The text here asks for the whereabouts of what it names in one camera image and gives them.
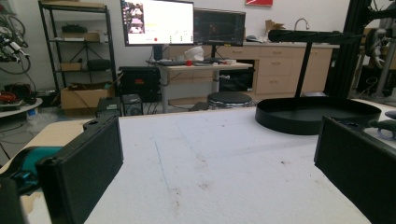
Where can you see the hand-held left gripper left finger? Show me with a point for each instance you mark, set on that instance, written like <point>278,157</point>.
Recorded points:
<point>81,168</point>

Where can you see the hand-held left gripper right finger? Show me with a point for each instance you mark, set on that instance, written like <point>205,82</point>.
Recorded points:
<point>358,168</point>

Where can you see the black oval tiered tray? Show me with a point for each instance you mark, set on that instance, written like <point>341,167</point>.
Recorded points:
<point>311,119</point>

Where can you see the clear plastic bag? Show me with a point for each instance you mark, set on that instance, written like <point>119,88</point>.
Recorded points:
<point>42,119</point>

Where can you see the black computer tower green label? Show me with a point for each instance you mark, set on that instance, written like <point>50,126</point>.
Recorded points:
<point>109,107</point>

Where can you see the cardboard box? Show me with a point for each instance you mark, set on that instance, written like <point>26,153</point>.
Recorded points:
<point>84,98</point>

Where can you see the white round table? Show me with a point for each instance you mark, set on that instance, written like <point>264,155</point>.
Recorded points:
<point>18,109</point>

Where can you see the black case with red label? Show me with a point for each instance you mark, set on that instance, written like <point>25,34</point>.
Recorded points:
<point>140,82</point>

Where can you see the wooden cabinet with drawers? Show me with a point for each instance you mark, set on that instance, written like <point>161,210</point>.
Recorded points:
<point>277,65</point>

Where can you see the black metal shelf rack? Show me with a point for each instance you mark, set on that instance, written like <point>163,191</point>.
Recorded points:
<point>109,37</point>

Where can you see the white foam board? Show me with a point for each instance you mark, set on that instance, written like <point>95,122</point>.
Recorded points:
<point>218,171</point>

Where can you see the black round stool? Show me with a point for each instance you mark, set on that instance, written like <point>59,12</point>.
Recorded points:
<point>229,99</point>

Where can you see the red cup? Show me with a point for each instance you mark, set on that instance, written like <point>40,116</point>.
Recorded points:
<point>189,63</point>

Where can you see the metal faucet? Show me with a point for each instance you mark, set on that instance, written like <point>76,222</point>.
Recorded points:
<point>301,21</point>

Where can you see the wooden desk with grey legs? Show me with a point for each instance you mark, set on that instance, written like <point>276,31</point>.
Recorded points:
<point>202,67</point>

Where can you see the bright computer monitor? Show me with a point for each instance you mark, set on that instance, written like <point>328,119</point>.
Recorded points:
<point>162,21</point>

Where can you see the dark computer monitor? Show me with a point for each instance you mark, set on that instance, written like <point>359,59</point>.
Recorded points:
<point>219,28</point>

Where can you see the black metal frame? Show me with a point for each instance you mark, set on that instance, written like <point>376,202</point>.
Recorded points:
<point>348,56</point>

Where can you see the red wall sign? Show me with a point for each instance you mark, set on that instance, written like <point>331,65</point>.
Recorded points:
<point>258,2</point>

